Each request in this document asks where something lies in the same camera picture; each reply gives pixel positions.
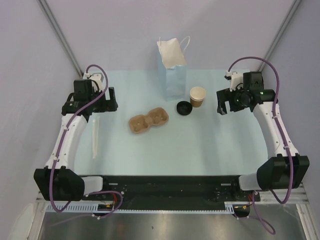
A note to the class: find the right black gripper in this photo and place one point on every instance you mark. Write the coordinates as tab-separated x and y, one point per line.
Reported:
226	95

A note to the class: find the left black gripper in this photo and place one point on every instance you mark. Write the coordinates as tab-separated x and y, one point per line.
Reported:
109	105

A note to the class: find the brown paper cup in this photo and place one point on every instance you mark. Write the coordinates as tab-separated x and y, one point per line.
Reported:
197	95

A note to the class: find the black plastic cup lid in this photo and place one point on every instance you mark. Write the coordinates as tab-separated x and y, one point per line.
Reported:
184	108

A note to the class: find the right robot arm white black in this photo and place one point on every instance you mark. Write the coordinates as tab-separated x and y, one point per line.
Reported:
285	167

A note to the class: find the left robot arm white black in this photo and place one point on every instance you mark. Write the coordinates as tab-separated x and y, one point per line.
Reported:
57	181

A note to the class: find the white wrapped straw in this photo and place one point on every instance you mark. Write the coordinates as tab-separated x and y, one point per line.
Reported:
95	136

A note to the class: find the light blue table mat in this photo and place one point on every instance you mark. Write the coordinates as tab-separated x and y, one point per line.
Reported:
201	143

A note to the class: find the brown cardboard cup carrier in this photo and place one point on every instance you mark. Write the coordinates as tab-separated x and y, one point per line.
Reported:
154	118

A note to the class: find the light blue paper bag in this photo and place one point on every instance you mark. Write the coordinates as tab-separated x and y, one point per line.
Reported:
172	67

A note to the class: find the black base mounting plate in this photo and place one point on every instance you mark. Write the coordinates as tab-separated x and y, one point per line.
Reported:
172	193

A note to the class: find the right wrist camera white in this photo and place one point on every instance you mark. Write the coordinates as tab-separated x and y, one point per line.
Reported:
235	78

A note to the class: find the white slotted cable duct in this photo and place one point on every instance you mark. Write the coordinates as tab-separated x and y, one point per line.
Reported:
75	207

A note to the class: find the aluminium frame rail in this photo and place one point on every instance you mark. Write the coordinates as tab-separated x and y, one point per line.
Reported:
49	15

